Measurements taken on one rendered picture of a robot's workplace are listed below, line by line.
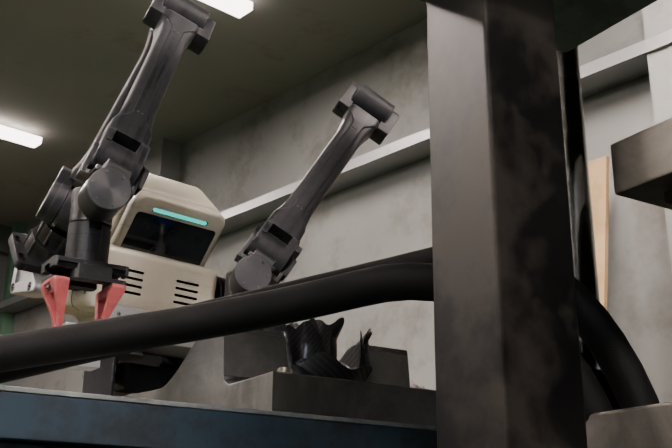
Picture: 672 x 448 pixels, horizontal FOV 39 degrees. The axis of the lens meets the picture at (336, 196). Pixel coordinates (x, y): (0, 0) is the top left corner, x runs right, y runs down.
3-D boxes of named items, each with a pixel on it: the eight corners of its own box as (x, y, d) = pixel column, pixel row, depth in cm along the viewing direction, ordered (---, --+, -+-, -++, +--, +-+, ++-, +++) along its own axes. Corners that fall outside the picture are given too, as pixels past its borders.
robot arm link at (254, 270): (295, 263, 158) (252, 234, 158) (310, 244, 148) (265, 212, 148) (255, 322, 153) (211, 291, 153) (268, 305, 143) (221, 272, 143)
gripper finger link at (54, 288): (102, 338, 123) (110, 267, 126) (47, 331, 120) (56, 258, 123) (86, 345, 128) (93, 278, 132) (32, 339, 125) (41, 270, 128)
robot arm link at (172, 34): (205, 37, 166) (150, 4, 163) (220, 14, 163) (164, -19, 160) (134, 207, 135) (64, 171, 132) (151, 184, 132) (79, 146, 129)
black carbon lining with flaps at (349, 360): (165, 413, 136) (169, 347, 139) (265, 422, 144) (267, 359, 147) (281, 379, 108) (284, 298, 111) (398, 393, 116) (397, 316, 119)
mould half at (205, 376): (105, 464, 135) (114, 369, 140) (268, 474, 148) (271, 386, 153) (270, 430, 95) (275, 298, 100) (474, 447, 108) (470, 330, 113)
